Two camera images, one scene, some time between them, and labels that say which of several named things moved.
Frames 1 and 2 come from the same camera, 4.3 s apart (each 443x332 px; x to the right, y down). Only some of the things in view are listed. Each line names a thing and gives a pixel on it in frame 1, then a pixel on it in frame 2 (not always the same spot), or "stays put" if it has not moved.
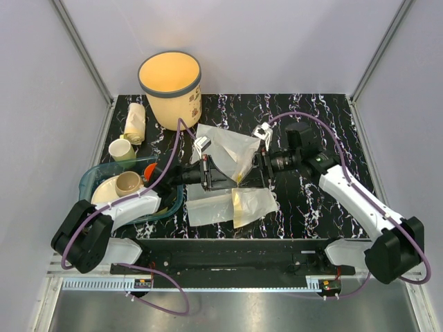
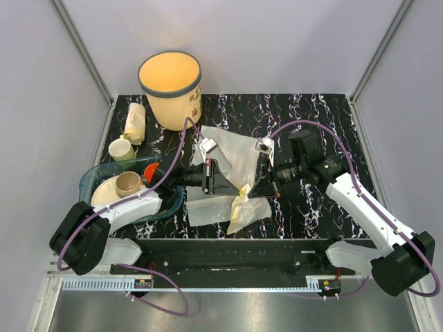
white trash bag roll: x=135 y=124 stays put
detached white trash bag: x=234 y=153 stays put
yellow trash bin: x=172 y=83 stays put
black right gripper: x=254 y=178 -> x=268 y=185
